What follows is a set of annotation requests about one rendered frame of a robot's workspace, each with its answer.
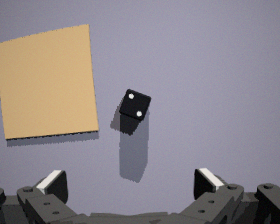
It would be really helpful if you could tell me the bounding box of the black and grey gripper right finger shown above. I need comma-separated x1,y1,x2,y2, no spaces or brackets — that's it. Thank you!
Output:
157,168,280,224

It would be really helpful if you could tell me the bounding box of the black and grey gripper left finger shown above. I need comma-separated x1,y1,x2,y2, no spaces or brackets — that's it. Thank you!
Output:
0,170,98,224

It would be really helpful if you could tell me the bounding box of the black die with white pips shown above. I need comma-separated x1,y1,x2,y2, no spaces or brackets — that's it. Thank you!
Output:
119,89,151,121

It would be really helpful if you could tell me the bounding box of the tan flat mat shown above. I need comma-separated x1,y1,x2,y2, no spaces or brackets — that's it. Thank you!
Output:
0,24,99,139

